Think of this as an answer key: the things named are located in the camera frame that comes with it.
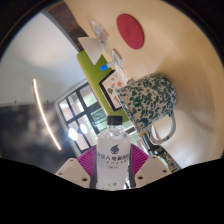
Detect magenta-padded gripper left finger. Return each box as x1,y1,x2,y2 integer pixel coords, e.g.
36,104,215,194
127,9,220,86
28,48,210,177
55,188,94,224
54,147,98,190

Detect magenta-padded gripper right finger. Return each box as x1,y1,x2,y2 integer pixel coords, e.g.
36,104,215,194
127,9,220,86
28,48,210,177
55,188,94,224
129,143,173,188

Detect clear plastic water bottle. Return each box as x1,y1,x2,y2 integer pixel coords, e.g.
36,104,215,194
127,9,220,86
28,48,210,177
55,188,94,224
95,115,132,191

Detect black pendant lamps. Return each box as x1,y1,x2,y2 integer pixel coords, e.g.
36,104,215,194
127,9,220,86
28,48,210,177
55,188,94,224
68,123,89,141

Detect long linear ceiling light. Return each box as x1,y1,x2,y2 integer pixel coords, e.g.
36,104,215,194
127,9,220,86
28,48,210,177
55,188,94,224
31,78,63,151

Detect green speckled enamel mug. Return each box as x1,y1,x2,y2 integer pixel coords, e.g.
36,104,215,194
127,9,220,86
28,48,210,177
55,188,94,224
115,73,178,146

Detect green upholstered bench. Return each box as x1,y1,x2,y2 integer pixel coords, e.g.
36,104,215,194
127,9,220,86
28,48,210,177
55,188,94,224
76,49,131,123

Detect small white card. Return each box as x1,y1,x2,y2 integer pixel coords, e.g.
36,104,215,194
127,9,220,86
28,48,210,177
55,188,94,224
111,48,124,68

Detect flat round red coaster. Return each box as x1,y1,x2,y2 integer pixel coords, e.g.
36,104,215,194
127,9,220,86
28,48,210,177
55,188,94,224
115,13,145,51

